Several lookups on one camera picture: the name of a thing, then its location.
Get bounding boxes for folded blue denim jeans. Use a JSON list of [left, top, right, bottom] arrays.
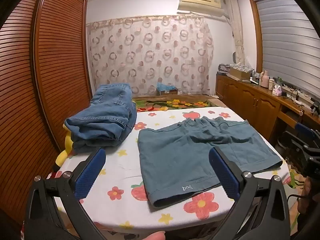
[[64, 83, 133, 140], [71, 105, 137, 153]]

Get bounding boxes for person's right hand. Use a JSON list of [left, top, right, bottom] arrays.
[[297, 177, 313, 214]]

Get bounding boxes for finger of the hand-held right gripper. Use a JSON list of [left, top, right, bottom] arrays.
[[294, 122, 320, 143], [282, 131, 312, 155]]

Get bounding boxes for teal shorts pants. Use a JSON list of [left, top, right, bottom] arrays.
[[137, 116, 283, 208]]

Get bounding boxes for beige tied drape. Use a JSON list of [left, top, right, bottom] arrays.
[[225, 0, 244, 64]]

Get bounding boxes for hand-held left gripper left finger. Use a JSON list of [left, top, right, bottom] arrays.
[[24, 147, 107, 240]]

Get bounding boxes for cardboard tray of small bottles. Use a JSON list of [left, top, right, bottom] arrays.
[[229, 64, 253, 80]]

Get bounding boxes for white power strip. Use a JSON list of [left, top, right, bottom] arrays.
[[282, 86, 304, 96]]

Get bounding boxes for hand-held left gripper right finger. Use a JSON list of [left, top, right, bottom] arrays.
[[209, 146, 299, 240]]

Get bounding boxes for white strawberry flower print sheet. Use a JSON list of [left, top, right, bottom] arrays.
[[54, 106, 290, 233]]

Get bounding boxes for circle patterned sheer curtain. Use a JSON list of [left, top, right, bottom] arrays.
[[86, 15, 214, 97]]

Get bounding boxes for person's left hand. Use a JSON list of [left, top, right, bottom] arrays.
[[139, 231, 166, 240]]

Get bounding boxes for cardboard box with blue cloth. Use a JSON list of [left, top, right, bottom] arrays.
[[156, 82, 178, 95]]

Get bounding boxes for wooden side cabinet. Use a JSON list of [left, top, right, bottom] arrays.
[[215, 72, 320, 150]]

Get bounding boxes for yellow cloth under jeans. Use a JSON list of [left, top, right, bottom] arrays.
[[55, 125, 74, 167]]

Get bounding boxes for window with grey blind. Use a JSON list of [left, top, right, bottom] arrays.
[[249, 0, 320, 102]]

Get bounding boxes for wooden louvered wardrobe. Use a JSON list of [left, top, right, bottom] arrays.
[[0, 0, 94, 230]]

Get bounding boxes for pink thermos jug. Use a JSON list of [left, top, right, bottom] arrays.
[[260, 70, 269, 88]]

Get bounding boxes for wall air conditioner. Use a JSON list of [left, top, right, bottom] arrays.
[[177, 0, 225, 18]]

